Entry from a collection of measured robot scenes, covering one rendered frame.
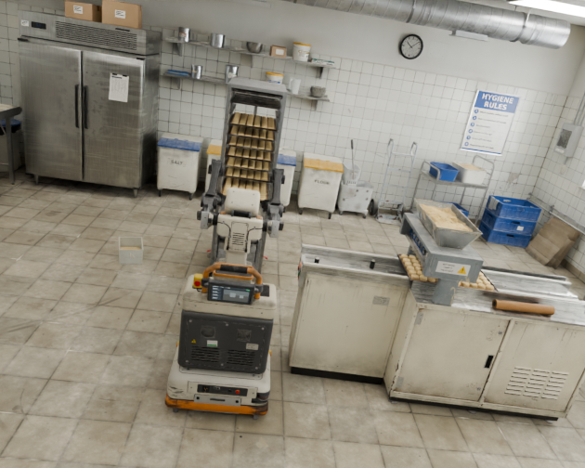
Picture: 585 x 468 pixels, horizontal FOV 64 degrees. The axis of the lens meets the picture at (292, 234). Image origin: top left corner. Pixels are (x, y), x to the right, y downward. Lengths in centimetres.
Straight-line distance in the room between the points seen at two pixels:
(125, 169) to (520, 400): 494
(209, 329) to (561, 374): 236
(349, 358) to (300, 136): 414
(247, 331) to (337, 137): 456
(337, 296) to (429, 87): 453
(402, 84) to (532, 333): 444
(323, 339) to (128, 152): 383
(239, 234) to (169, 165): 365
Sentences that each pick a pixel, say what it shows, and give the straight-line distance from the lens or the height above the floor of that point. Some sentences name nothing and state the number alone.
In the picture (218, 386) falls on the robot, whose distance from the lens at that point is 298.
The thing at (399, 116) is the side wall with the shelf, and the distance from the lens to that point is 708.
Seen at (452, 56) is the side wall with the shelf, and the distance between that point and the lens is 720.
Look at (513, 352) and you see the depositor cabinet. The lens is 350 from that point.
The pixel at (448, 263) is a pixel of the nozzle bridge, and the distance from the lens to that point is 298.
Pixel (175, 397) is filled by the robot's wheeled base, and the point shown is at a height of 14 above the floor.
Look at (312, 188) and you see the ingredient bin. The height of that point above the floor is 42.
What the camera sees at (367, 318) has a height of 56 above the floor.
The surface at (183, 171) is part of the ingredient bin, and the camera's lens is 644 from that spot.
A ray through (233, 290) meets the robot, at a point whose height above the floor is 91.
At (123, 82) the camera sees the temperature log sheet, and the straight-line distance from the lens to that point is 611.
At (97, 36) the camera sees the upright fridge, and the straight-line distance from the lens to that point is 622.
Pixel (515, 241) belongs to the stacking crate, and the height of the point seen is 7.
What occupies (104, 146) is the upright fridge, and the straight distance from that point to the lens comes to 632.
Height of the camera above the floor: 221
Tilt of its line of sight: 22 degrees down
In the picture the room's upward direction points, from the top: 10 degrees clockwise
